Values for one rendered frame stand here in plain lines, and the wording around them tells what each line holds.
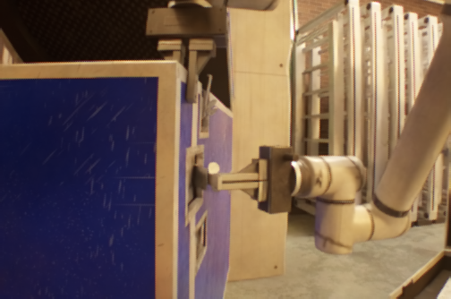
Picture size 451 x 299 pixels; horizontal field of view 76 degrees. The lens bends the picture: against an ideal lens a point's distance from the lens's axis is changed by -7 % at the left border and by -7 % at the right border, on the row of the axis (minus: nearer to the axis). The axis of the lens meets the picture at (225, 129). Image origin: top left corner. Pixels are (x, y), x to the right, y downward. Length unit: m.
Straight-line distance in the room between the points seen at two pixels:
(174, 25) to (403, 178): 0.55
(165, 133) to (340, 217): 0.44
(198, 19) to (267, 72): 1.38
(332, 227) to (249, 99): 1.20
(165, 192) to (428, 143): 0.51
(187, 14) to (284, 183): 0.35
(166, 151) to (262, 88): 1.46
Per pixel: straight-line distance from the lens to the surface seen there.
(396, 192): 0.76
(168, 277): 0.47
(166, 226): 0.44
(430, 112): 0.69
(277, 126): 1.87
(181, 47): 0.51
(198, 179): 0.63
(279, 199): 0.62
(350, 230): 0.74
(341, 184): 0.70
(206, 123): 0.71
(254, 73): 1.84
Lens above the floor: 0.86
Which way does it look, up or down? 1 degrees up
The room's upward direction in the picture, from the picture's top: 1 degrees clockwise
